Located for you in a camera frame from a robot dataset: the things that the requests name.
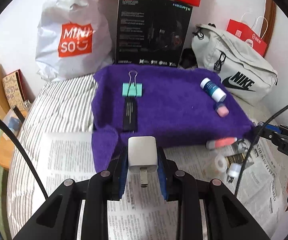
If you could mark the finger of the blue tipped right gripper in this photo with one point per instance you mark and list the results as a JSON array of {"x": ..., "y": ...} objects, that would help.
[{"x": 271, "y": 128}]

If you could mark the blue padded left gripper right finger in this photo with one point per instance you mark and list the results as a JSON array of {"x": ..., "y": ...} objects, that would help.
[{"x": 179, "y": 186}]

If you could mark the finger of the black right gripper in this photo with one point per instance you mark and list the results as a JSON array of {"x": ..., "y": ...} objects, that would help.
[{"x": 270, "y": 136}]

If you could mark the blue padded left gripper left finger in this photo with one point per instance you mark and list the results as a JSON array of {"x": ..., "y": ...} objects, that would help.
[{"x": 107, "y": 185}]

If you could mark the dark brown gold stick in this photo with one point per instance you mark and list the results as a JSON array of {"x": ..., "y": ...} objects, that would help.
[{"x": 235, "y": 159}]

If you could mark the pink blue small cap bottle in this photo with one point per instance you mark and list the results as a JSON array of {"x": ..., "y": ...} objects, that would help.
[{"x": 221, "y": 109}]

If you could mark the white tape roll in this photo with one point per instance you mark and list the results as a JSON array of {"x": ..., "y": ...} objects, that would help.
[{"x": 221, "y": 164}]

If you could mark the white USB charger plug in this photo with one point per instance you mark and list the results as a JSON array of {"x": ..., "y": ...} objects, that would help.
[{"x": 142, "y": 157}]

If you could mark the pink white tube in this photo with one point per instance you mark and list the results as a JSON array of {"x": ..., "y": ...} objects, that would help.
[{"x": 219, "y": 143}]

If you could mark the white blue bottle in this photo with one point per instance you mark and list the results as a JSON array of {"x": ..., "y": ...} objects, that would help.
[{"x": 211, "y": 89}]

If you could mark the black rectangular lighter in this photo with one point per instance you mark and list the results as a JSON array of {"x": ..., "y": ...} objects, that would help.
[{"x": 130, "y": 115}]

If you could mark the green binder clip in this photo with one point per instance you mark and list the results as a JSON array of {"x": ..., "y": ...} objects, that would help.
[{"x": 132, "y": 88}]

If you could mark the clear plastic cap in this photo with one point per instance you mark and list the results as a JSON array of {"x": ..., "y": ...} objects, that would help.
[{"x": 240, "y": 147}]

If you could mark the newspaper sheet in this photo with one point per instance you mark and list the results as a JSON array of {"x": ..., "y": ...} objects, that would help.
[{"x": 223, "y": 214}]

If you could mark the grey Nike waist bag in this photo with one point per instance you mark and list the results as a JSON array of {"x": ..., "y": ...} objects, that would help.
[{"x": 242, "y": 70}]

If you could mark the purple towel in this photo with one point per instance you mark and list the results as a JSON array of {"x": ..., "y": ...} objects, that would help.
[{"x": 173, "y": 108}]

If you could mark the striped bed sheet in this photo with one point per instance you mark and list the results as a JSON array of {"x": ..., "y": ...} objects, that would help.
[{"x": 58, "y": 109}]

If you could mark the small red paper bag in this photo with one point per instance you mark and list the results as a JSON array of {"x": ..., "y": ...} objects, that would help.
[{"x": 248, "y": 35}]

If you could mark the wooden nightstand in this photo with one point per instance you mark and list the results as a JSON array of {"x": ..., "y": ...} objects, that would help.
[{"x": 7, "y": 148}]

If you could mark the black cylinder on nightstand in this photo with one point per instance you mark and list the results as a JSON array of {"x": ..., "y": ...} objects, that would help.
[{"x": 19, "y": 114}]

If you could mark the blue white box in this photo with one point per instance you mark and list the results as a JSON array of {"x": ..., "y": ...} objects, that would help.
[{"x": 13, "y": 122}]

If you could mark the patterned notebook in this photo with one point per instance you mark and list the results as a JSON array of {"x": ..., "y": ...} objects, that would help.
[{"x": 14, "y": 90}]

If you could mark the black headset box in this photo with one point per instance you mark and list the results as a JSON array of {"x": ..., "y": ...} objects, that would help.
[{"x": 151, "y": 32}]

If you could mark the white Miniso plastic bag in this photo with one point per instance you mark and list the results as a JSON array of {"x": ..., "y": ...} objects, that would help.
[{"x": 73, "y": 39}]

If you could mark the brown wooden door frame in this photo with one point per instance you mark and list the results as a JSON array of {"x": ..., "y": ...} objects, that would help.
[{"x": 270, "y": 16}]

